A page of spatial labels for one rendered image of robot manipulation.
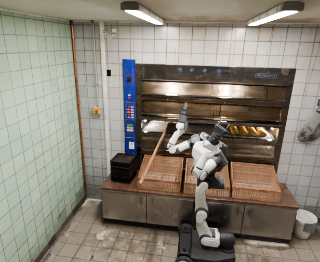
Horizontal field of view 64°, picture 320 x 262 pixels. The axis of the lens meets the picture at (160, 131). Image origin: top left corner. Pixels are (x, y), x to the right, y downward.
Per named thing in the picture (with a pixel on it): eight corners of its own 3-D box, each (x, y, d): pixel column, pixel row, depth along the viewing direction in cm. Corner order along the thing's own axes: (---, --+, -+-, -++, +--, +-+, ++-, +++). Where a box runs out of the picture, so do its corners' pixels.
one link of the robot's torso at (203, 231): (212, 235, 304) (207, 200, 290) (213, 247, 285) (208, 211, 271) (199, 235, 307) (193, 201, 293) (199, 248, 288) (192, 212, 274)
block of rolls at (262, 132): (227, 121, 412) (227, 118, 410) (258, 123, 405) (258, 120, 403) (231, 134, 355) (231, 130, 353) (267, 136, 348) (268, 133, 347)
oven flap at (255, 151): (141, 149, 366) (142, 135, 366) (273, 159, 342) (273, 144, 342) (141, 149, 361) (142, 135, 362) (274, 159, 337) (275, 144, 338)
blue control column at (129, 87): (149, 153, 577) (150, 53, 507) (156, 154, 575) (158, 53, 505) (126, 204, 397) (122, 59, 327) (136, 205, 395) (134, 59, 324)
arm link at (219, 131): (225, 132, 208) (218, 144, 213) (230, 131, 216) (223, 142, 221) (213, 124, 214) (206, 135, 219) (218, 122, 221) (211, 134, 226)
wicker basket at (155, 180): (144, 171, 375) (144, 154, 366) (183, 174, 368) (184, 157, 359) (136, 188, 330) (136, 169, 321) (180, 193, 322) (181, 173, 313)
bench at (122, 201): (115, 201, 402) (113, 168, 383) (277, 219, 370) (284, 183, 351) (102, 225, 349) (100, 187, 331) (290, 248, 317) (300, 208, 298)
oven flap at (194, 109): (141, 113, 349) (142, 99, 349) (280, 121, 325) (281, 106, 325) (140, 113, 344) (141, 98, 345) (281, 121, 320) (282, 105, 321)
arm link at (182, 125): (181, 119, 281) (178, 129, 281) (176, 117, 272) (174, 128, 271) (190, 120, 275) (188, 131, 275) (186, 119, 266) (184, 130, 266)
